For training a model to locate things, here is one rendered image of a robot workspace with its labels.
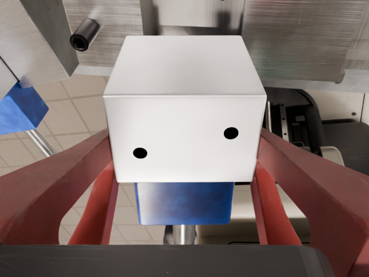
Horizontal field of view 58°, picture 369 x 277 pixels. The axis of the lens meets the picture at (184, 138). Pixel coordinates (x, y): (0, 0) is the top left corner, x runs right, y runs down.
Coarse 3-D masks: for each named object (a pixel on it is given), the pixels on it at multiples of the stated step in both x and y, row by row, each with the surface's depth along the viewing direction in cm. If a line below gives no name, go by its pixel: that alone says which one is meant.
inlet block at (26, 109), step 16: (0, 64) 25; (0, 80) 25; (16, 80) 26; (0, 96) 25; (16, 96) 27; (32, 96) 28; (0, 112) 27; (16, 112) 27; (32, 112) 28; (0, 128) 29; (16, 128) 28; (32, 128) 28; (48, 144) 31
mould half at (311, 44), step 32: (64, 0) 17; (96, 0) 17; (128, 0) 17; (256, 0) 16; (288, 0) 16; (320, 0) 16; (352, 0) 15; (128, 32) 18; (256, 32) 17; (288, 32) 17; (320, 32) 17; (352, 32) 17; (96, 64) 20; (256, 64) 19; (288, 64) 18; (320, 64) 18
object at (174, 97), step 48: (144, 48) 13; (192, 48) 13; (240, 48) 13; (144, 96) 10; (192, 96) 10; (240, 96) 10; (144, 144) 11; (192, 144) 11; (240, 144) 11; (144, 192) 14; (192, 192) 14; (192, 240) 18
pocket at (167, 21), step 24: (144, 0) 18; (168, 0) 19; (192, 0) 19; (216, 0) 19; (240, 0) 19; (144, 24) 18; (168, 24) 20; (192, 24) 20; (216, 24) 20; (240, 24) 20
